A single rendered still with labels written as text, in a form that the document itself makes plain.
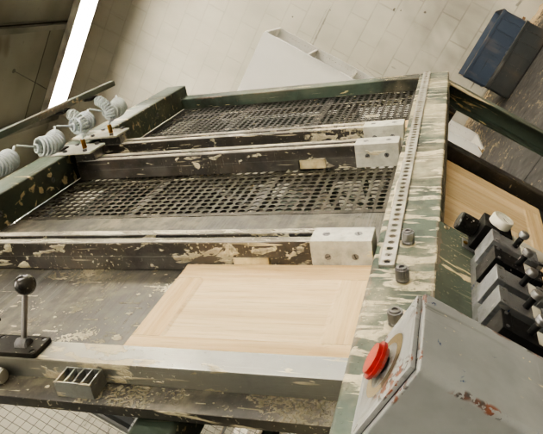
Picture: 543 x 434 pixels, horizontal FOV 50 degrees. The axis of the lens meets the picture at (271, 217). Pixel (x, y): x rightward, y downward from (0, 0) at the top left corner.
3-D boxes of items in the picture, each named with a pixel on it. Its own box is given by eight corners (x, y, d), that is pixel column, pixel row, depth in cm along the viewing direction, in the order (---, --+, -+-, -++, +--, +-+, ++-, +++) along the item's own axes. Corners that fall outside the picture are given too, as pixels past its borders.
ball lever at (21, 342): (24, 352, 100) (26, 274, 100) (6, 351, 101) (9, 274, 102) (40, 349, 103) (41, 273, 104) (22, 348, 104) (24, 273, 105)
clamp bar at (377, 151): (399, 168, 165) (393, 83, 155) (51, 183, 202) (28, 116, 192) (402, 156, 173) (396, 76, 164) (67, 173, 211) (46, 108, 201)
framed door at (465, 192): (573, 356, 154) (579, 351, 153) (390, 256, 156) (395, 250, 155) (534, 213, 232) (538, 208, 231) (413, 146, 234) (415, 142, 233)
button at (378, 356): (399, 368, 53) (378, 357, 53) (377, 395, 55) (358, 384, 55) (402, 341, 56) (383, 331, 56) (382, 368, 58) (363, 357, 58)
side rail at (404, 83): (420, 103, 247) (419, 77, 243) (185, 121, 282) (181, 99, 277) (421, 98, 254) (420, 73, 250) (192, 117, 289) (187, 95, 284)
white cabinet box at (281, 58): (484, 150, 472) (263, 30, 480) (445, 207, 496) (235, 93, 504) (477, 133, 527) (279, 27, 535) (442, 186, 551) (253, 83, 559)
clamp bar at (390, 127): (404, 148, 180) (399, 70, 170) (78, 166, 217) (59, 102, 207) (406, 138, 188) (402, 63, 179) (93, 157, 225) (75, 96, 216)
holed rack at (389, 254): (395, 267, 106) (395, 264, 106) (378, 267, 107) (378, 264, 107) (430, 72, 248) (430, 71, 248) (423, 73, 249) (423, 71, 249)
